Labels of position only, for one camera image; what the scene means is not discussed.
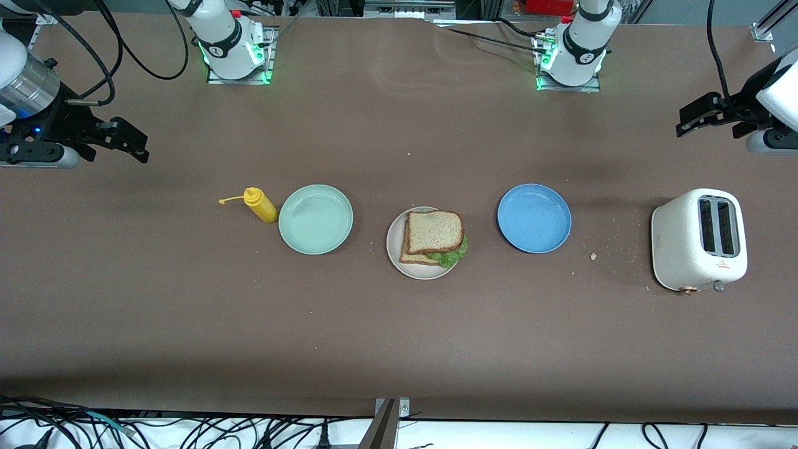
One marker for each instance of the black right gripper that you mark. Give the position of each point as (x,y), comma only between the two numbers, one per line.
(64,123)

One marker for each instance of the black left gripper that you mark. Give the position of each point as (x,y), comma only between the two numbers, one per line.
(744,106)

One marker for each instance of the yellow mustard squeeze bottle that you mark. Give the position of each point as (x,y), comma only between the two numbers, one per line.
(262,209)

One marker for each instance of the green lettuce leaf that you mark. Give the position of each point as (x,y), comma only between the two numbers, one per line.
(452,254)

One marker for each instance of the dark crusted bread slice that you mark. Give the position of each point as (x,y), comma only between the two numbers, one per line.
(434,231)

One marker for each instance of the light brown bread slice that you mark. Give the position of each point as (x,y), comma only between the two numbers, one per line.
(414,257)

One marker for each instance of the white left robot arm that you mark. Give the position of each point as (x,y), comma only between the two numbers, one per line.
(580,56)

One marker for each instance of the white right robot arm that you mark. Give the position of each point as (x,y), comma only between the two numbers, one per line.
(224,37)

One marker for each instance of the blue plate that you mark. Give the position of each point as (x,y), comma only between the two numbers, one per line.
(534,218)

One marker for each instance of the pale green plate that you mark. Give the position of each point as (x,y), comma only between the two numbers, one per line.
(315,219)

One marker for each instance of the beige plate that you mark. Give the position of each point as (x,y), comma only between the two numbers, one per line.
(394,243)

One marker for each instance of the white toaster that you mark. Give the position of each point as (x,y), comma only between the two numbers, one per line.
(676,240)

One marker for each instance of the red box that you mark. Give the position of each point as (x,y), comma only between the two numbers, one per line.
(548,6)

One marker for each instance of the grey metal box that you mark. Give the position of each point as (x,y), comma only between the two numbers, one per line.
(408,11)

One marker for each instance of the aluminium frame rail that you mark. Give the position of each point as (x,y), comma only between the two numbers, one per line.
(762,32)
(43,19)

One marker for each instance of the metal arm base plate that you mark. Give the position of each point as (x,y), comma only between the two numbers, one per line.
(570,88)
(269,68)

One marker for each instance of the metal table bracket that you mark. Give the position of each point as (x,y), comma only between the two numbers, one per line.
(381,433)

